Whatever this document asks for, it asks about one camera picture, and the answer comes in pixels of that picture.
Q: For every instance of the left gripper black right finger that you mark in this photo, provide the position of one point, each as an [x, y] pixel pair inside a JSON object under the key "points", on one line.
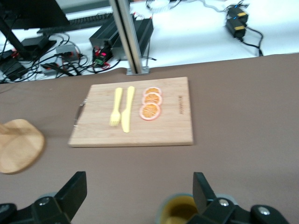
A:
{"points": [[222, 212]]}

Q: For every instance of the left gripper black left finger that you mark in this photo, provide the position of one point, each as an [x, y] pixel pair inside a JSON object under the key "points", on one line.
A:
{"points": [[46, 210]]}

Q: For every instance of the teal cup yellow inside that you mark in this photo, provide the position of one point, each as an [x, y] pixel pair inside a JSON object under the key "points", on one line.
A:
{"points": [[177, 210]]}

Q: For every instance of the wooden mug tree stand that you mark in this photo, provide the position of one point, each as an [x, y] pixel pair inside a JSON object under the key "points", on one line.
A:
{"points": [[18, 147]]}

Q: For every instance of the large table cover mat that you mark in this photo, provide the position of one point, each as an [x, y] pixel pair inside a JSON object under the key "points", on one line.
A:
{"points": [[149, 161]]}

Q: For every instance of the yellow plastic fork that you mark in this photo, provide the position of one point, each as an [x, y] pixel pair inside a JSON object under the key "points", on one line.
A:
{"points": [[116, 109]]}

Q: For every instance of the orange slice toy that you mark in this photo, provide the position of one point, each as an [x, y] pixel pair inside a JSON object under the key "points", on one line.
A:
{"points": [[152, 98], [152, 89], [150, 111]]}

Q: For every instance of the yellow plastic knife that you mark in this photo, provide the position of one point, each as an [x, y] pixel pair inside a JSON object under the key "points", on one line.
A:
{"points": [[127, 112]]}

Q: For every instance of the flat black adapter brick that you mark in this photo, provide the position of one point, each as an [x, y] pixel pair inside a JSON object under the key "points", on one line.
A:
{"points": [[12, 68]]}

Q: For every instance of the small grey electronics box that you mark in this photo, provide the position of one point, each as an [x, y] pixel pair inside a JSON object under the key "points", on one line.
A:
{"points": [[66, 50]]}

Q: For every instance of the black power adapter yellow label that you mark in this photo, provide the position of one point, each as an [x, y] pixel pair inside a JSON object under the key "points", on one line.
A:
{"points": [[236, 28], [239, 13]]}

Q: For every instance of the black keyboard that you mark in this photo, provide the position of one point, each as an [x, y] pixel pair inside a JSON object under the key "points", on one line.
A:
{"points": [[81, 22]]}

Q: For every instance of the black power supply box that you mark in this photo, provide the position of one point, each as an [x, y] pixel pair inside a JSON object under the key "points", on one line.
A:
{"points": [[142, 30]]}

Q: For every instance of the black computer monitor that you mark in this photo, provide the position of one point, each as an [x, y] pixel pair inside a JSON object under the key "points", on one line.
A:
{"points": [[30, 11]]}

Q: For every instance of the aluminium post with bracket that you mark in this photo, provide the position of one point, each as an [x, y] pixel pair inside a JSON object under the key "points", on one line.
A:
{"points": [[129, 42]]}

